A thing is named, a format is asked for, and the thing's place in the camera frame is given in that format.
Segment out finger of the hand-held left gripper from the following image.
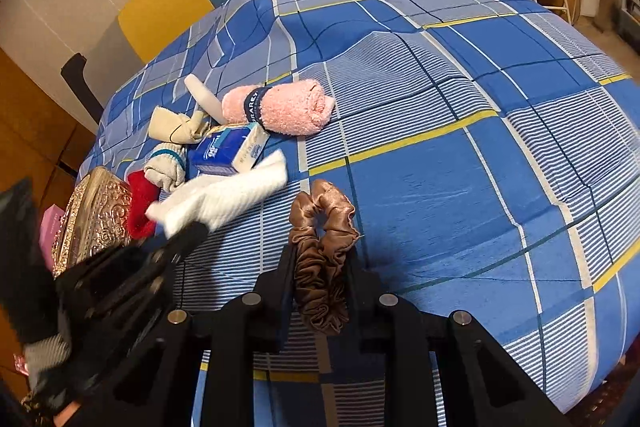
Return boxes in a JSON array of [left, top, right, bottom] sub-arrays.
[[134, 221, 210, 276]]

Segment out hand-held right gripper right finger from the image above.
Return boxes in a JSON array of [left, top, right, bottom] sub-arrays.
[[345, 249, 571, 427]]

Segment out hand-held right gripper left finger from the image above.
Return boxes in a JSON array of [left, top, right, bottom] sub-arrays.
[[112, 246, 301, 427]]

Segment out white ribbed towel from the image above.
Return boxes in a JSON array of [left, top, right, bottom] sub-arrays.
[[146, 150, 289, 238]]

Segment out brown satin scrunchie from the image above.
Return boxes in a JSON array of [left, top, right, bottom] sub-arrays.
[[289, 179, 362, 337]]

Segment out white sock with teal stripe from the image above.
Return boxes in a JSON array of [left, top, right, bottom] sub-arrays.
[[142, 143, 190, 194]]

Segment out blue tissue pack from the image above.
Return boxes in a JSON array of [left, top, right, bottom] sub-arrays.
[[189, 123, 271, 175]]

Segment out pink towel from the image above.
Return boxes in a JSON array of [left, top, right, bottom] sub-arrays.
[[221, 78, 335, 142]]

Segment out red fluffy cloth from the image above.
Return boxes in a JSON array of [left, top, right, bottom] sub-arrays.
[[125, 170, 162, 240]]

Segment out silver embossed tissue box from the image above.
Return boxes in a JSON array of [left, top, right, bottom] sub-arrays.
[[50, 167, 135, 278]]

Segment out purple cardboard box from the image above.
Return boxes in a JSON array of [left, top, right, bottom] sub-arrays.
[[40, 204, 68, 268]]

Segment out beige knotted cloth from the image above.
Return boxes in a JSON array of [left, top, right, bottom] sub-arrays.
[[148, 105, 211, 145]]

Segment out white tube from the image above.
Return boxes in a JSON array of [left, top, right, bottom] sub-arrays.
[[184, 74, 236, 125]]

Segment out blue plaid tablecloth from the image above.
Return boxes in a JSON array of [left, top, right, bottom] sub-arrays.
[[75, 0, 640, 427]]

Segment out wooden cabinet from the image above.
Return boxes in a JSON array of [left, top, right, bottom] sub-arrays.
[[0, 47, 101, 208]]

